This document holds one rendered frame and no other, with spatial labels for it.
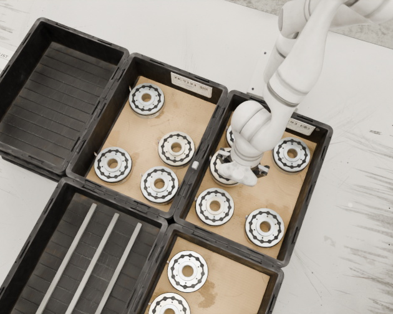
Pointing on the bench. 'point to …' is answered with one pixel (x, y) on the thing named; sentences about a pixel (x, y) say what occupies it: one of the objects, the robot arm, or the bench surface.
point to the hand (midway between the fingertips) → (239, 170)
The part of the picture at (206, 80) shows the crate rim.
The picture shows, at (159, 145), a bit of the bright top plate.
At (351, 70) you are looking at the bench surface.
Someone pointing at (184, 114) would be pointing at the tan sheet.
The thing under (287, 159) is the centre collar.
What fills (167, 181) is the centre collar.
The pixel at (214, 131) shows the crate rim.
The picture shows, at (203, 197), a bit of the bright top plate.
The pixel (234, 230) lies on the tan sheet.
